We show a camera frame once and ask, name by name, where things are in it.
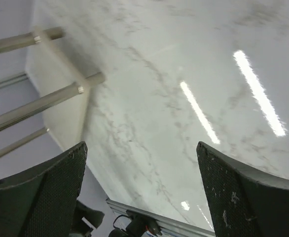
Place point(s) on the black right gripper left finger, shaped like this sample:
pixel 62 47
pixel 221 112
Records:
pixel 40 201

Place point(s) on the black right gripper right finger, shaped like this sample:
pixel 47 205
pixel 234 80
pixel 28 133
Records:
pixel 243 201

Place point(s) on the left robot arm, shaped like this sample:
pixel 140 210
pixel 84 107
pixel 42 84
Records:
pixel 85 220

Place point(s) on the white two-tier shelf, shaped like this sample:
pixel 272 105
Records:
pixel 64 91

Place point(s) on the aluminium frame rail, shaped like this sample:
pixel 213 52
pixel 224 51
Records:
pixel 169 227

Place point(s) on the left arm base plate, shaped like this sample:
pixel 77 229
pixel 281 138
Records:
pixel 139 225

